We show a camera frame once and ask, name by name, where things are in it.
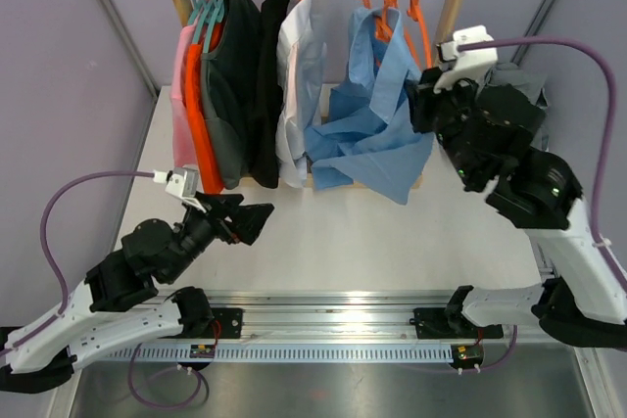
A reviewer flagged orange hanger of plaid shirt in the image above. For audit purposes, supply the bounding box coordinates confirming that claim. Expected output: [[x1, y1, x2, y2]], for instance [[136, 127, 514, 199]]
[[407, 0, 433, 69]]

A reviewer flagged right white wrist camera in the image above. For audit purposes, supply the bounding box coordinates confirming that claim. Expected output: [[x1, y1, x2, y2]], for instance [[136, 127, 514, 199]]
[[434, 25, 498, 94]]

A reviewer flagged purple cable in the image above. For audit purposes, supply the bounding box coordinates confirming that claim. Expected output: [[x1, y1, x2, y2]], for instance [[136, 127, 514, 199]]
[[0, 169, 158, 411], [458, 35, 627, 292]]

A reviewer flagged dark grey t-shirt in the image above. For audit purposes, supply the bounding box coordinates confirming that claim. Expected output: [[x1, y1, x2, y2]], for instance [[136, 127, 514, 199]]
[[201, 0, 261, 190]]

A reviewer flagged light blue shirt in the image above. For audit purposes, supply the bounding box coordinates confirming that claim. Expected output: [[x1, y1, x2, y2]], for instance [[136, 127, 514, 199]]
[[305, 7, 433, 205]]

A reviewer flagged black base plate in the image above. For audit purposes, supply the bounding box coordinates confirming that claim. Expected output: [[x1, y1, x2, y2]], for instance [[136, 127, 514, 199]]
[[183, 307, 244, 340], [410, 307, 505, 340]]

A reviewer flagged white slotted cable duct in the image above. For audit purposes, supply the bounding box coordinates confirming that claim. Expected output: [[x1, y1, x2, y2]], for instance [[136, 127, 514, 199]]
[[107, 343, 453, 364]]

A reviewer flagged black shirt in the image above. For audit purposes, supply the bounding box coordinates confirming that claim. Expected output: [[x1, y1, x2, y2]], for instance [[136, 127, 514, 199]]
[[249, 0, 291, 189]]

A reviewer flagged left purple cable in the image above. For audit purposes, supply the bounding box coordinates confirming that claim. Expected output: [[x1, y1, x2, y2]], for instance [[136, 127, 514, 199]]
[[0, 169, 158, 411]]

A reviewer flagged aluminium rail frame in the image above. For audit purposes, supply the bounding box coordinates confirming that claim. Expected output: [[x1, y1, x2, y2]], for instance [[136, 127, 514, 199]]
[[65, 241, 600, 345]]

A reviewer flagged pink shirt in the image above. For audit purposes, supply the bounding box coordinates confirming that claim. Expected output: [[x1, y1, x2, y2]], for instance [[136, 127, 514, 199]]
[[169, 23, 197, 167]]

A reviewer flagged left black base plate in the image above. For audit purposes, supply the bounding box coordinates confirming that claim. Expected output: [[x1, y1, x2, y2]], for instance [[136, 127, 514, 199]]
[[183, 307, 244, 340]]

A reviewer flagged orange shirt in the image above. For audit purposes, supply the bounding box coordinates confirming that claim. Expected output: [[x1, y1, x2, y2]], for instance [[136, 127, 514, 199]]
[[184, 43, 224, 194]]

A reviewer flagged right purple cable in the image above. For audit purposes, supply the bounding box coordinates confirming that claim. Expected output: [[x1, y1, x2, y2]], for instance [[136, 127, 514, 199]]
[[458, 35, 627, 292]]

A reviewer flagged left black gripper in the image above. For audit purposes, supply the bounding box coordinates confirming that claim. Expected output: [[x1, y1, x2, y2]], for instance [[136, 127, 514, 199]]
[[164, 191, 274, 283]]

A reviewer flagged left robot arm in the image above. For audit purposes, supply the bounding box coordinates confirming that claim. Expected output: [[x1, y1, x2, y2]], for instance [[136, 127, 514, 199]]
[[1, 193, 274, 395]]

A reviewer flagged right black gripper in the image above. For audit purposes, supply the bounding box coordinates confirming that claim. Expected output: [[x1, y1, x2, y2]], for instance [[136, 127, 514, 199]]
[[408, 67, 489, 187]]

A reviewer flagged grey shirt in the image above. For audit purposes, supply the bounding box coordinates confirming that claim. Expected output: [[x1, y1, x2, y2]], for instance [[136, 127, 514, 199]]
[[477, 63, 549, 151]]

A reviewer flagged white shirt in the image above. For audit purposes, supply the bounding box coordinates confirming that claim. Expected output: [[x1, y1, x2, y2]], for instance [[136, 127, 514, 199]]
[[275, 0, 326, 188]]

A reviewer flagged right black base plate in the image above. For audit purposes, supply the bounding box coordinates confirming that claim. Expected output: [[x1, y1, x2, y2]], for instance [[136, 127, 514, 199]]
[[410, 307, 505, 340]]

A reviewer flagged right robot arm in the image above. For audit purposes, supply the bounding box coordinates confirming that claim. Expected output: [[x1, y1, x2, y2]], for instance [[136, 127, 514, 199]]
[[404, 68, 626, 349]]

